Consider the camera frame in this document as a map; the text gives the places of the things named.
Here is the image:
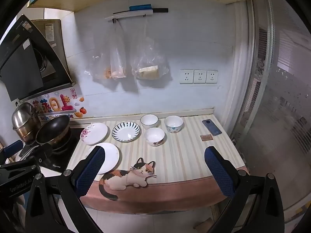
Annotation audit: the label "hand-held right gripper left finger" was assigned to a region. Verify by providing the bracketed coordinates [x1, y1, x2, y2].
[24, 146, 106, 233]

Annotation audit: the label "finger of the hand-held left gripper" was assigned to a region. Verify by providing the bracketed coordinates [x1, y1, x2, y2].
[15, 143, 53, 169]
[0, 140, 24, 162]

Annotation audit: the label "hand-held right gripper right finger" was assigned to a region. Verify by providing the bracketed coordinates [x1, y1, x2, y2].
[204, 146, 285, 233]

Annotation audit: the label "plain white plate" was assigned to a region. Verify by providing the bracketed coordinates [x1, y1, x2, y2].
[87, 142, 120, 174]

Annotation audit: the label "floral white plate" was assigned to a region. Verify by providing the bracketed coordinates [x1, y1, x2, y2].
[80, 123, 108, 145]

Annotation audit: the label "blue leaf pattern plate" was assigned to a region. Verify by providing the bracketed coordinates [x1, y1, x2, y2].
[112, 121, 141, 143]

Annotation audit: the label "dark rimmed white bowl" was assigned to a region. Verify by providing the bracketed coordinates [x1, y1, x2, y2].
[140, 114, 159, 130]

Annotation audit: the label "black induction cooktop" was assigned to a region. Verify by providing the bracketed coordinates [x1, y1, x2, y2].
[18, 127, 85, 171]

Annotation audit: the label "black frying pan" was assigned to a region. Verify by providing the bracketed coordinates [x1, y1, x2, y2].
[19, 115, 71, 161]

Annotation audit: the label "stainless steel pot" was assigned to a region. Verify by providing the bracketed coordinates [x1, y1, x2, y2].
[12, 101, 42, 145]

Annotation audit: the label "striped cat tablecloth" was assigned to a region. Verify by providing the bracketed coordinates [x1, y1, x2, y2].
[66, 114, 247, 210]

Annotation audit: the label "blue smartphone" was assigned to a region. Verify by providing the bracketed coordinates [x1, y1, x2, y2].
[202, 119, 222, 136]

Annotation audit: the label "dotted white bowl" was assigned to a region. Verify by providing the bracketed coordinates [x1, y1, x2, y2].
[164, 116, 183, 134]

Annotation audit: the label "cat print white bowl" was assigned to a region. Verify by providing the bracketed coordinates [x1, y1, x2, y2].
[144, 127, 165, 147]

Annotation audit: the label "black range hood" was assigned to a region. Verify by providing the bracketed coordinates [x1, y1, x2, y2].
[0, 15, 76, 102]

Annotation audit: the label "frosted glass sliding door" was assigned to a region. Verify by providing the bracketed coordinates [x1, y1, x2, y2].
[228, 0, 311, 224]

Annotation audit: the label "clear plastic bag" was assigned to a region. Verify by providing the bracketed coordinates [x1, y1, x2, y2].
[84, 19, 128, 81]
[130, 17, 169, 80]

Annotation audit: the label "colourful wall stickers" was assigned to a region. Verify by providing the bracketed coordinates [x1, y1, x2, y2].
[28, 91, 88, 122]

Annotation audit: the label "white wall socket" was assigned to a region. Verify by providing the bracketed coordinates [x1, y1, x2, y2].
[194, 70, 207, 84]
[180, 70, 194, 84]
[206, 70, 218, 84]

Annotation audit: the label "white wall hook rail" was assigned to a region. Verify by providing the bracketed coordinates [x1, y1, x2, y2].
[105, 8, 154, 24]

